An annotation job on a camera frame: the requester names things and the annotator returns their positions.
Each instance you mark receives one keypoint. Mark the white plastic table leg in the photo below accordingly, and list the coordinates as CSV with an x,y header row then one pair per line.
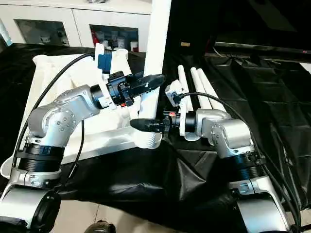
x,y
209,89
156,48
200,87
183,75

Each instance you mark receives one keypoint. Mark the white plastic table top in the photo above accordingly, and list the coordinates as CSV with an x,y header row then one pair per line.
x,y
60,72

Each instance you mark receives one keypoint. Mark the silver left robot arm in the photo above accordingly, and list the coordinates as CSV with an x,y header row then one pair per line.
x,y
58,121

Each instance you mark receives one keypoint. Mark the small white cup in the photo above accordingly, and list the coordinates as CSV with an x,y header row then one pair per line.
x,y
105,43
134,46

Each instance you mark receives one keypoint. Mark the black glossy mat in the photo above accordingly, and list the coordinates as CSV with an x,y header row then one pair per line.
x,y
145,174

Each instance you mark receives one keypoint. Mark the small yellow label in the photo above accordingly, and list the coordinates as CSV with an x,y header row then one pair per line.
x,y
185,44

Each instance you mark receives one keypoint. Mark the red package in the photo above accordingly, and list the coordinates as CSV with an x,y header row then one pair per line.
x,y
94,37

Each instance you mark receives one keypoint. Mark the white glass door cabinet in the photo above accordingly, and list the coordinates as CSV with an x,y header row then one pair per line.
x,y
73,19

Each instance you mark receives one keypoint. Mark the black flat monitor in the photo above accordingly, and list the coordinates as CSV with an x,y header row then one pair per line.
x,y
255,47

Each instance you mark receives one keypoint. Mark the dark brown rounded object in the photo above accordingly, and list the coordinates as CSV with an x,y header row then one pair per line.
x,y
100,227

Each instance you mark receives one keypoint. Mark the black stand leg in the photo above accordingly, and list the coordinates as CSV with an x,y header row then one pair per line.
x,y
305,227

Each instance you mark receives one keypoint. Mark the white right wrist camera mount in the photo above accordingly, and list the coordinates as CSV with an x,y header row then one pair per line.
x,y
181,97

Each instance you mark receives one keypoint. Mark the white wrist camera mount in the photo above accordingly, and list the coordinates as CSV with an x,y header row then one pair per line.
x,y
181,97
104,60

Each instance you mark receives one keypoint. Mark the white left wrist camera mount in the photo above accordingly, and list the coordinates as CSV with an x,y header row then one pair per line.
x,y
104,60

